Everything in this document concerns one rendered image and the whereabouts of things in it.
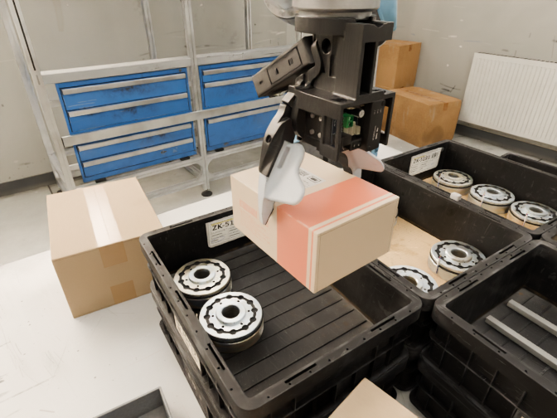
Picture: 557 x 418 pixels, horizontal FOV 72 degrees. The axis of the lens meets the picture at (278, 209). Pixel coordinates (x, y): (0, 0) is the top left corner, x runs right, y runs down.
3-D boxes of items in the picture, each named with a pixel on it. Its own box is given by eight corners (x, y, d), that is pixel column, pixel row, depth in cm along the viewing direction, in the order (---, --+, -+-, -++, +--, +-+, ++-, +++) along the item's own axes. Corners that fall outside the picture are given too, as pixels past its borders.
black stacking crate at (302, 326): (148, 285, 75) (138, 238, 69) (275, 237, 89) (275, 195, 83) (248, 472, 46) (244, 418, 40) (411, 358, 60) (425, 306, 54)
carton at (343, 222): (234, 226, 50) (230, 174, 46) (303, 199, 56) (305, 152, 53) (313, 294, 39) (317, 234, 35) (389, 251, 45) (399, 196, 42)
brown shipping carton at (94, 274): (174, 284, 91) (164, 229, 83) (73, 318, 82) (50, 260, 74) (146, 225, 113) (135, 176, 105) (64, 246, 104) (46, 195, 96)
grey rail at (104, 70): (32, 82, 193) (29, 72, 190) (293, 51, 280) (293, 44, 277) (35, 85, 186) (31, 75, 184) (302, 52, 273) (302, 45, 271)
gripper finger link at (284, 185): (270, 239, 36) (316, 150, 34) (237, 212, 40) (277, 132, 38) (291, 245, 38) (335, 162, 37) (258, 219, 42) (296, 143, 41)
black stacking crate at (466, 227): (277, 237, 89) (276, 194, 83) (368, 202, 103) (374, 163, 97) (413, 357, 60) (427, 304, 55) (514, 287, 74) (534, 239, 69)
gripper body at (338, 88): (332, 170, 34) (346, 21, 28) (276, 142, 40) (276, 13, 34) (388, 150, 38) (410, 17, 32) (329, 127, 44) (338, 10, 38)
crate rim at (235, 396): (138, 245, 70) (136, 235, 69) (275, 201, 84) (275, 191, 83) (244, 430, 41) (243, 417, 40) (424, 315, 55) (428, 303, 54)
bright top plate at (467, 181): (425, 175, 107) (425, 173, 107) (451, 168, 111) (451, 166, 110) (454, 190, 99) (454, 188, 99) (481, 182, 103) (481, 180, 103)
